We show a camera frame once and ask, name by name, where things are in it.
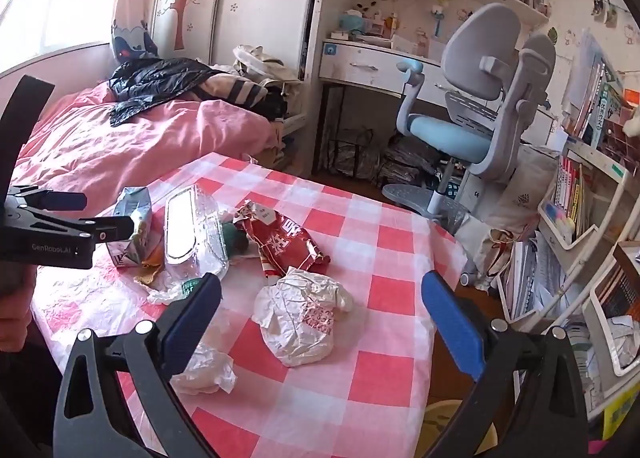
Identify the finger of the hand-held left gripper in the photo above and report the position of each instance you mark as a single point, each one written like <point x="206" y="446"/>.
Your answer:
<point x="112" y="230"/>
<point x="65" y="200"/>

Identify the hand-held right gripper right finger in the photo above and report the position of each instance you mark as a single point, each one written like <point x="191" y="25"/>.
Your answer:
<point x="452" y="323"/>

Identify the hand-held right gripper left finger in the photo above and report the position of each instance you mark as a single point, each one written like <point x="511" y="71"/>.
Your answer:
<point x="192" y="323"/>

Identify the blue snack bag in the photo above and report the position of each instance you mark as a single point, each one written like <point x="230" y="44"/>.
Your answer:
<point x="132" y="203"/>

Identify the white wrapper with green print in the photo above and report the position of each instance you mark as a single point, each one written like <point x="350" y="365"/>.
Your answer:
<point x="170" y="295"/>

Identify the white tissue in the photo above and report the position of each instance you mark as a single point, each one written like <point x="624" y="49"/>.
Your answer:
<point x="210" y="368"/>

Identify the orange breaded sausage pieces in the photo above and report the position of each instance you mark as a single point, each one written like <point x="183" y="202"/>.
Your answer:
<point x="155" y="255"/>

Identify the clear plastic container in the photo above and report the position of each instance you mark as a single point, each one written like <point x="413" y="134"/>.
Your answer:
<point x="185" y="233"/>

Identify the white paper wrapper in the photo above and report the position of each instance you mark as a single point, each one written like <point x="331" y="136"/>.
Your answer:
<point x="290" y="328"/>

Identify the yellow trash bin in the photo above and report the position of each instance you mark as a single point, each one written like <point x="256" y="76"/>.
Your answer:
<point x="442" y="420"/>

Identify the red snack wrapper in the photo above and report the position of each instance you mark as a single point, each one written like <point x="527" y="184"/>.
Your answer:
<point x="285" y="243"/>

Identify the person's left hand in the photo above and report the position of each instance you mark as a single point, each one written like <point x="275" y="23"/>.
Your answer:
<point x="17" y="323"/>

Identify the red white checkered tablecloth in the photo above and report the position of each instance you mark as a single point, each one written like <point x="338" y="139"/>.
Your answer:
<point x="390" y="288"/>

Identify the pink blanket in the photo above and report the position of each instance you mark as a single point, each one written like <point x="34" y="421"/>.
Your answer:
<point x="150" y="148"/>

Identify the stack of paper notebooks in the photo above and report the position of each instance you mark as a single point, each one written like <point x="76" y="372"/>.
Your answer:
<point x="535" y="278"/>

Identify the white tote bag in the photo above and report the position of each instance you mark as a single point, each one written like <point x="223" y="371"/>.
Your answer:
<point x="520" y="198"/>

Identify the black jacket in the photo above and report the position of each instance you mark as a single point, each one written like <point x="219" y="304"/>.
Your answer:
<point x="150" y="78"/>

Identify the dark plastic bag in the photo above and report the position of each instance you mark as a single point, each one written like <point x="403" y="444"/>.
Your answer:
<point x="407" y="163"/>

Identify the white bookshelf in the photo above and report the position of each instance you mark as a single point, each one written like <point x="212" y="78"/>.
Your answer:
<point x="600" y="238"/>

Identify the row of thin books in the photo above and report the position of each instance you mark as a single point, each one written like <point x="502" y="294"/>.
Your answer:
<point x="572" y="193"/>

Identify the beige navy striped cloth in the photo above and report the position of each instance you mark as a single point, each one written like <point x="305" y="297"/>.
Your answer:
<point x="235" y="88"/>

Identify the yellow book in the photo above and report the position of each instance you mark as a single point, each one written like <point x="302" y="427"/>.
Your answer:
<point x="620" y="413"/>

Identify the clear storage bag black trim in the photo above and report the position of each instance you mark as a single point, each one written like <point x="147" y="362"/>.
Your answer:
<point x="352" y="153"/>

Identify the beige tote bag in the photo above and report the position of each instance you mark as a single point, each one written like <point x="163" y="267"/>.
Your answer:
<point x="265" y="63"/>

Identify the white desk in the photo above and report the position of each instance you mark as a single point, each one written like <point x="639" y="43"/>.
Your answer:
<point x="425" y="88"/>

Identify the stack of large books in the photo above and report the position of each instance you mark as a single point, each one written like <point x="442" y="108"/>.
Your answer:
<point x="595" y="103"/>

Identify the white desk drawer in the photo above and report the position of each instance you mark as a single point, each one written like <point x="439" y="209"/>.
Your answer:
<point x="360" y="60"/>

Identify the grey and blue desk chair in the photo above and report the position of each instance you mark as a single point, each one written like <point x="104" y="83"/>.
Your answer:
<point x="470" y="43"/>

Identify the blue brush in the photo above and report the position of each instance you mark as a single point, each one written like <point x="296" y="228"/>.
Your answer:
<point x="437" y="23"/>

